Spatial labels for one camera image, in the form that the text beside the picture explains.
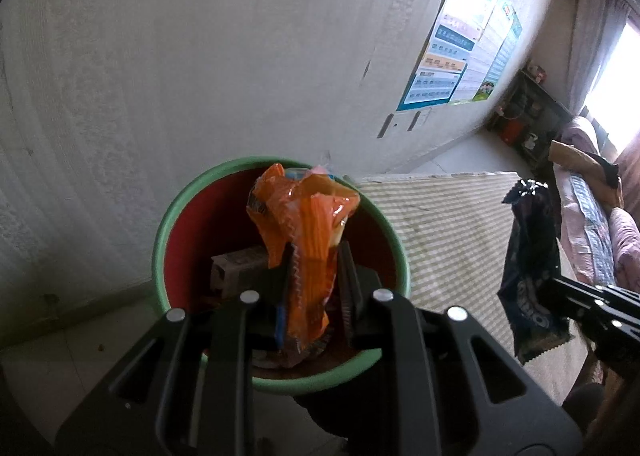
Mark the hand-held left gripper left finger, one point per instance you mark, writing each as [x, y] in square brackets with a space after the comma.
[270, 291]

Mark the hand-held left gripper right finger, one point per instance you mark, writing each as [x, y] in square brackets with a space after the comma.
[350, 296]

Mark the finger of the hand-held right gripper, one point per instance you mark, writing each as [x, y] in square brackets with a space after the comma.
[615, 306]

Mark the white milk carton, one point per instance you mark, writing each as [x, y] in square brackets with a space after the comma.
[235, 268]

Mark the orange snack bag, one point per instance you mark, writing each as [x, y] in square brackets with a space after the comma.
[305, 226]

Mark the blue cookie wrapper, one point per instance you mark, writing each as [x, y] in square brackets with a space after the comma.
[530, 261]

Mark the red bin with green rim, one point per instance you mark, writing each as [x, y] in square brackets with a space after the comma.
[200, 216]

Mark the person's right forearm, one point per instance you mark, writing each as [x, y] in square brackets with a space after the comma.
[620, 411]

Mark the large pink quilt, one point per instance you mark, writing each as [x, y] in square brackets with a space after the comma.
[626, 246]

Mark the blue plaid bed blanket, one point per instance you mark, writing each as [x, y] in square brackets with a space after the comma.
[595, 226]

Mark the pink bed sheet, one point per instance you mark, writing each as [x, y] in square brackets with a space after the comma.
[570, 236]

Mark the checkered cloth table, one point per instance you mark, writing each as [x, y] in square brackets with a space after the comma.
[450, 236]

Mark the black garment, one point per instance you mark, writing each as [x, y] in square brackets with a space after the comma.
[606, 171]

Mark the pink curtain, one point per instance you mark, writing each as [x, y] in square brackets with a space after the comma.
[595, 36]
[629, 151]

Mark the brown cloth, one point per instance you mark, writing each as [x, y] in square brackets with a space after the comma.
[570, 153]

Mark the rolled pink quilt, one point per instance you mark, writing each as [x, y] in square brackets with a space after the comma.
[582, 133]

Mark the orange box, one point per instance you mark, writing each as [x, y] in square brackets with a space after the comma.
[512, 132]

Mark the dark wooden desk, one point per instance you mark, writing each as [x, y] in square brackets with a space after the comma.
[545, 111]

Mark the bright window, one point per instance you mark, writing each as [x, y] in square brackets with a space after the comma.
[617, 81]

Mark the red white desk item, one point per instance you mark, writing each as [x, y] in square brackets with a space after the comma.
[535, 73]

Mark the blue-bordered wall poster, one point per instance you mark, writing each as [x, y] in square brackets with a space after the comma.
[430, 86]

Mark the white wall poster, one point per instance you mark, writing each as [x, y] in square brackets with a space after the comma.
[475, 66]

